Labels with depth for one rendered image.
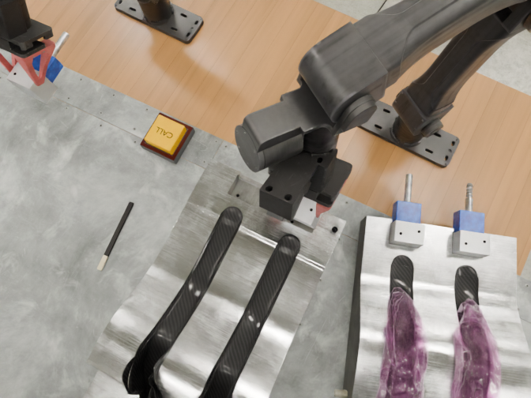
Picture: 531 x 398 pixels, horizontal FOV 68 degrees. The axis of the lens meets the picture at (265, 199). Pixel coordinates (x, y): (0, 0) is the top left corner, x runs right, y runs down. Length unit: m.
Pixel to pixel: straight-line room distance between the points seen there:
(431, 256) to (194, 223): 0.41
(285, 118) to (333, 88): 0.06
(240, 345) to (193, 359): 0.07
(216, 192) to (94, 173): 0.28
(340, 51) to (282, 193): 0.16
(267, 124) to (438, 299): 0.45
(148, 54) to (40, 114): 0.26
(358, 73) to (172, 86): 0.56
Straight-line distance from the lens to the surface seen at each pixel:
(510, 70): 2.11
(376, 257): 0.72
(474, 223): 0.77
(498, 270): 0.79
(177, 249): 0.69
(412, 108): 0.71
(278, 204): 0.45
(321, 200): 0.54
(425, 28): 0.43
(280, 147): 0.43
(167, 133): 0.80
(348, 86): 0.40
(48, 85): 0.83
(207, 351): 0.64
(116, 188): 0.84
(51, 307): 0.85
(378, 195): 0.80
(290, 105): 0.44
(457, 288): 0.76
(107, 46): 1.00
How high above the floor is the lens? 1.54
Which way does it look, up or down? 75 degrees down
